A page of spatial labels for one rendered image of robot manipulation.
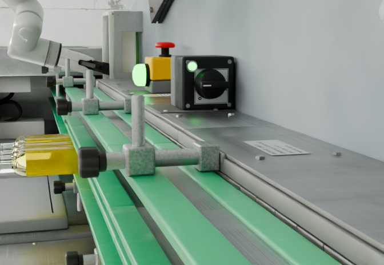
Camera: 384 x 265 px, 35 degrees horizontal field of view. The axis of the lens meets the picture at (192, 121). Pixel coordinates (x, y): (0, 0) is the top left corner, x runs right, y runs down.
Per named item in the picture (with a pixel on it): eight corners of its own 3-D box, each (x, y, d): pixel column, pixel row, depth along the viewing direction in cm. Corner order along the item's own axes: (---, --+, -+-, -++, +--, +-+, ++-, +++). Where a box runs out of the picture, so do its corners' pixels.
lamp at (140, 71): (146, 85, 121) (131, 85, 120) (145, 63, 120) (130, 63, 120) (150, 87, 117) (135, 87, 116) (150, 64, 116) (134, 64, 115)
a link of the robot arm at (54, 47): (42, 64, 174) (51, 67, 175) (44, 67, 166) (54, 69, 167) (48, 39, 174) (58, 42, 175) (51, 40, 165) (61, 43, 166)
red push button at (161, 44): (153, 59, 120) (152, 41, 120) (172, 58, 121) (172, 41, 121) (157, 59, 117) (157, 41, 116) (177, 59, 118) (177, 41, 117)
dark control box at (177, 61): (220, 104, 98) (170, 105, 96) (220, 55, 97) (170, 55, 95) (237, 109, 90) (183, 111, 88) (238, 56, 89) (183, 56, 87)
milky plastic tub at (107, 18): (131, 88, 182) (102, 88, 180) (130, 13, 179) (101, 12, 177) (142, 93, 165) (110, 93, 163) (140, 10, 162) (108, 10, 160)
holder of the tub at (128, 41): (133, 105, 183) (107, 105, 181) (132, 13, 179) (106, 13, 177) (143, 112, 166) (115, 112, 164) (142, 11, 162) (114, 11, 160)
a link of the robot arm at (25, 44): (18, 1, 162) (15, 18, 155) (57, 12, 166) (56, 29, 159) (7, 47, 171) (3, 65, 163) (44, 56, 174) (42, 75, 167)
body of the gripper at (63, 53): (48, 66, 175) (86, 75, 179) (51, 69, 165) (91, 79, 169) (55, 41, 174) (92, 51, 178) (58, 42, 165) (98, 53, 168)
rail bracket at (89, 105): (135, 111, 104) (56, 113, 100) (135, 68, 103) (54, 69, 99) (139, 113, 100) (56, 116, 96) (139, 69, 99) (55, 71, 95)
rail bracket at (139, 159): (214, 164, 60) (76, 172, 56) (214, 91, 59) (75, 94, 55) (226, 173, 56) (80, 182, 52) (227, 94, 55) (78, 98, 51)
